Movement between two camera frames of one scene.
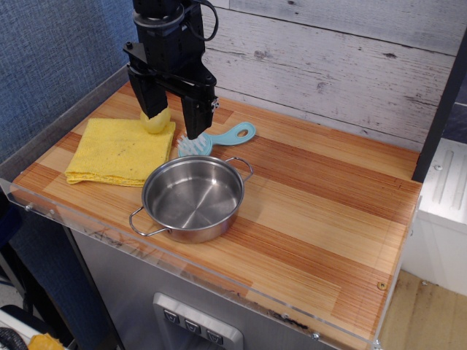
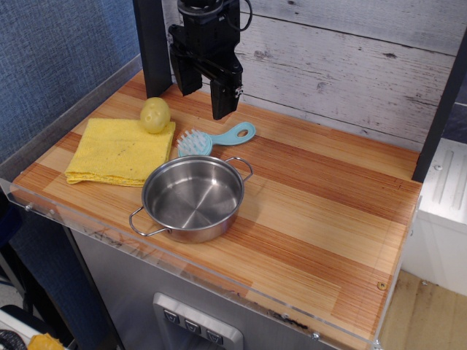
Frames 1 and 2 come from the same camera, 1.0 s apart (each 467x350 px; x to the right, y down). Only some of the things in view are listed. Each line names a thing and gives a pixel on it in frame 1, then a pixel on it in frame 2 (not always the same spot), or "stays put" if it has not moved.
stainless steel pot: (197, 197) stays put
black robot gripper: (176, 55) to (207, 49)
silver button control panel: (181, 326) stays put
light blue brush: (203, 144) stays put
